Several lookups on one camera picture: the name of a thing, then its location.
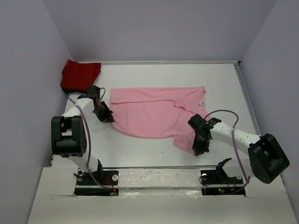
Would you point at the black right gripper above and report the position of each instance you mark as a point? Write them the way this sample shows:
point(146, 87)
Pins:
point(198, 149)

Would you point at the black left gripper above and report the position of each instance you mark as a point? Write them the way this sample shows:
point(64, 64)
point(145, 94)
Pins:
point(107, 117)

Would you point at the pink t shirt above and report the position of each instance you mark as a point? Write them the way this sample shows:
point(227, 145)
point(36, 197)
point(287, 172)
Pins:
point(156, 113)

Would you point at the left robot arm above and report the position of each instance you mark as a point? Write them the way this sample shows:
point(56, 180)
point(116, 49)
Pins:
point(70, 133)

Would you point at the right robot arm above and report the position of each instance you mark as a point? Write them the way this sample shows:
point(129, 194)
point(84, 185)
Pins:
point(258, 156)

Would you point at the red folded t shirt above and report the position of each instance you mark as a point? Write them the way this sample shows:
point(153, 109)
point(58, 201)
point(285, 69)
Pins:
point(77, 77)

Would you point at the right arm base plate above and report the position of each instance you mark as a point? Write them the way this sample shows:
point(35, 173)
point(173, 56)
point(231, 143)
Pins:
point(215, 185)

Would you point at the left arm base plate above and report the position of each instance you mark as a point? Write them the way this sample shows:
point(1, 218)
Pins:
point(105, 186)

